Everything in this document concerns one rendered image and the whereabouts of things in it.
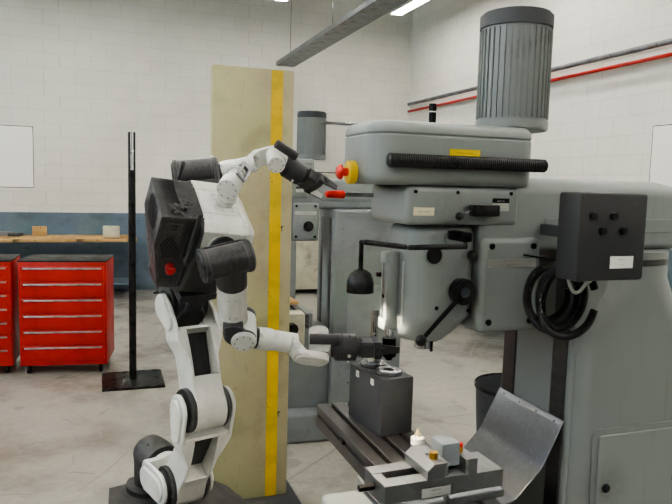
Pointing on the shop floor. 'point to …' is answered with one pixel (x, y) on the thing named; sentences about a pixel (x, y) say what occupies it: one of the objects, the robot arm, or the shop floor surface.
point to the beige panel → (252, 446)
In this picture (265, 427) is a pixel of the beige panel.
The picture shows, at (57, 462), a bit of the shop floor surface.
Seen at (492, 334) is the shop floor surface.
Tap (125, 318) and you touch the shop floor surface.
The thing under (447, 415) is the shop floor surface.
